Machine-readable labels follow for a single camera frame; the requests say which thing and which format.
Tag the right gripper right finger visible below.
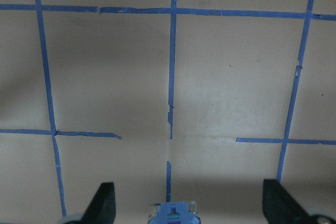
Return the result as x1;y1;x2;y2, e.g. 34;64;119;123
262;179;311;224

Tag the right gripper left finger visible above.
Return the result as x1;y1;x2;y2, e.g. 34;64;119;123
79;182;116;224

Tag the red emergency stop button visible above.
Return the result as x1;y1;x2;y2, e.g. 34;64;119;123
148;201;201;224

